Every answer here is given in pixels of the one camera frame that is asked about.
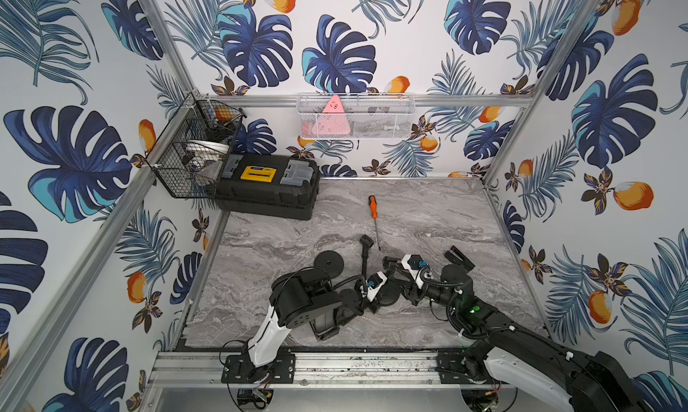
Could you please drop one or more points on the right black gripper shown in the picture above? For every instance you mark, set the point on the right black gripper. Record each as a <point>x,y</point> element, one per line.
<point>409,292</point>

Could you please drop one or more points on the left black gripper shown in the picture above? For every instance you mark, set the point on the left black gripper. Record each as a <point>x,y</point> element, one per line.
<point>363,277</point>

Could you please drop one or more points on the black round base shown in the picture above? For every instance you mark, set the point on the black round base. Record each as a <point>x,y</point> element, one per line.
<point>391,292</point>
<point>331,262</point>

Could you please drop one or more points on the black stand pole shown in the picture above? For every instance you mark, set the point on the black stand pole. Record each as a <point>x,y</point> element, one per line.
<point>367,244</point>
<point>391,262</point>

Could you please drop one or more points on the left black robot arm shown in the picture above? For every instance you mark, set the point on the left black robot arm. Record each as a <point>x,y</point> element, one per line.
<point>308,297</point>

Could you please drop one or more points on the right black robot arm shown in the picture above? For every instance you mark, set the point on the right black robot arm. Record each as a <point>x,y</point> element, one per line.
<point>503,351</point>

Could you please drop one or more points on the black clip piece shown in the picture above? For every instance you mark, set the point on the black clip piece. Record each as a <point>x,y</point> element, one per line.
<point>457,257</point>

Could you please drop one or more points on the black plastic toolbox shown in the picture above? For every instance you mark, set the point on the black plastic toolbox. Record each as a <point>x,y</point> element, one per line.
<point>268,185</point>

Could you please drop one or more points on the pink triangle card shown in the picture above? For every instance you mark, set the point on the pink triangle card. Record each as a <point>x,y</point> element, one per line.
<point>332,121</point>

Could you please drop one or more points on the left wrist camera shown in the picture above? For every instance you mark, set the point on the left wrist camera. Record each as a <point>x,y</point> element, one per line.
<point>375,284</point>

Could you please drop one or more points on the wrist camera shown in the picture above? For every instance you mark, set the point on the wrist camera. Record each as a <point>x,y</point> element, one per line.
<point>375,284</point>
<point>414,265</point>

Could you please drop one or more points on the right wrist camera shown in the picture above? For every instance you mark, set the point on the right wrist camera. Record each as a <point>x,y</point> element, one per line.
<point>414,265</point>

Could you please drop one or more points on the orange handled screwdriver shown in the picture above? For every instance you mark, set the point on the orange handled screwdriver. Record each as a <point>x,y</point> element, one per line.
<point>373,207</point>

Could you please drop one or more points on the clear mesh wall tray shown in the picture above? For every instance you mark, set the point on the clear mesh wall tray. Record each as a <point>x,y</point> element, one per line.
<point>371,116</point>

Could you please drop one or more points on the aluminium front rail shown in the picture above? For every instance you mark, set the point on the aluminium front rail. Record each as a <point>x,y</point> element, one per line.
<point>396,370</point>

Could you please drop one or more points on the black wire basket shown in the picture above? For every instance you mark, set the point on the black wire basket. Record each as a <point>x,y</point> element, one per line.
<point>196,147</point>

